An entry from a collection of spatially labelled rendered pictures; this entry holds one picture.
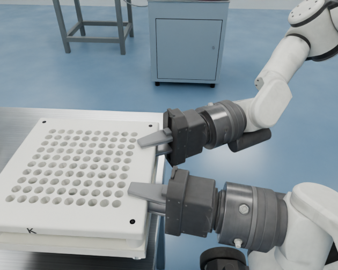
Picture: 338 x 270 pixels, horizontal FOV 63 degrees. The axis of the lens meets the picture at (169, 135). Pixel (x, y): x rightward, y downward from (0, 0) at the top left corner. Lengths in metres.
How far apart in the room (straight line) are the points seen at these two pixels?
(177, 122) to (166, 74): 2.06
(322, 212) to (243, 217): 0.09
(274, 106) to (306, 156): 1.50
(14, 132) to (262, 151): 1.58
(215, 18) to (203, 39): 0.19
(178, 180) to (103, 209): 0.12
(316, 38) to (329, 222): 0.45
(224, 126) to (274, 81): 0.14
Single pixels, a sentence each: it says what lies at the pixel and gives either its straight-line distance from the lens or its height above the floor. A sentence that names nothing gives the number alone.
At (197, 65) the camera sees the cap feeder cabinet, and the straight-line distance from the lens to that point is 2.48.
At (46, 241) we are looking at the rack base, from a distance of 0.46.
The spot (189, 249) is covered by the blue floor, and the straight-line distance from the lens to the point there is 1.46.
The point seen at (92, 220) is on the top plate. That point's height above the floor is 0.96.
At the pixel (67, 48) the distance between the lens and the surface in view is 3.49.
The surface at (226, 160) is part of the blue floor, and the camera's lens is 1.87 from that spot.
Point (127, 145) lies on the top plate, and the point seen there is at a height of 0.96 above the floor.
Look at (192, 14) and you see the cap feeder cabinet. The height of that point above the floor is 0.66.
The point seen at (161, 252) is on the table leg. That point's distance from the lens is 1.28.
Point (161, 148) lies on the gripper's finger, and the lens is 0.52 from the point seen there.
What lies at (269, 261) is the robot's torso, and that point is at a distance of 0.75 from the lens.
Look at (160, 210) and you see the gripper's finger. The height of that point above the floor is 0.94.
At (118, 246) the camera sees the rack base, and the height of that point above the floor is 0.92.
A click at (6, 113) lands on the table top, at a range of 0.90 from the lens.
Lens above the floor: 1.29
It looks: 40 degrees down
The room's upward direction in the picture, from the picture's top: straight up
